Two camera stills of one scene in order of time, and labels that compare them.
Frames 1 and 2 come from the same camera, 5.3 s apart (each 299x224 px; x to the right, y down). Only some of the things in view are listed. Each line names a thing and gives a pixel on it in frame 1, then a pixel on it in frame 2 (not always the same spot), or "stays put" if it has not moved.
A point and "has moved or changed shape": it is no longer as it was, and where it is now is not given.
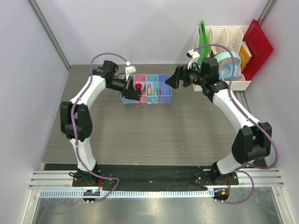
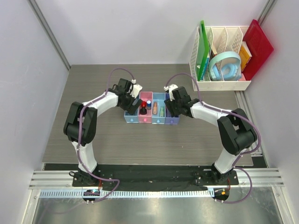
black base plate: (151, 177) stays put
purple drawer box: (165, 90) to (168, 119)
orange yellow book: (245, 55) stays put
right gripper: (181, 72) to (170, 104)
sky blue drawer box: (152, 89) to (159, 97)
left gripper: (130, 92) to (131, 108)
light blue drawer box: (124, 100) has moved or changed shape
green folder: (203, 42) stays put
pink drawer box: (142, 79) to (145, 116)
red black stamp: (138, 86) has moved or changed shape
